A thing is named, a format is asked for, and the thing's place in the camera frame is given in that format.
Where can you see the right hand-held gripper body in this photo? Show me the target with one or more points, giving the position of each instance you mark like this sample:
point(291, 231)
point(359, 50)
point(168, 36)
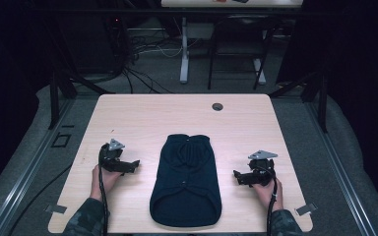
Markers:
point(259, 175)

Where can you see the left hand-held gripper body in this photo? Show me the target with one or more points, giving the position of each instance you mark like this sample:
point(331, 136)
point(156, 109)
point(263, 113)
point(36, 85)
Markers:
point(111, 162)

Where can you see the dark navy knit sweater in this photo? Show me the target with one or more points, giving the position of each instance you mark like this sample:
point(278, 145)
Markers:
point(185, 183)

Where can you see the person's left hand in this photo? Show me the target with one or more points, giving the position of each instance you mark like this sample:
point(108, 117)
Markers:
point(108, 182)

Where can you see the round grey table grommet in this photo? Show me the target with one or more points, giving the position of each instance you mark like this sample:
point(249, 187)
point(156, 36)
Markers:
point(217, 106)

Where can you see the white desk with white legs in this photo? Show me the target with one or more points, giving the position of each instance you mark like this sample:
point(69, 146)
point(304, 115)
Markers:
point(184, 59)

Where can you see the black chair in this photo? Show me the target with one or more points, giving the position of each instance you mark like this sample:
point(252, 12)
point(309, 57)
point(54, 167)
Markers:
point(242, 39)

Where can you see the metal table edge bracket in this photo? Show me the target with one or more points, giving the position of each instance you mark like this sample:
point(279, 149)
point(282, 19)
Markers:
point(305, 209)
point(56, 208)

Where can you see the aluminium floor rail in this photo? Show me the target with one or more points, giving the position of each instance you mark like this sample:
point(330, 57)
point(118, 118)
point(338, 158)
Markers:
point(344, 177)
point(29, 170)

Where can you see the black metal frame stand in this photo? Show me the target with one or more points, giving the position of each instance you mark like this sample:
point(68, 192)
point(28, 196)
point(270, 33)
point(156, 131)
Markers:
point(323, 101)
point(54, 98)

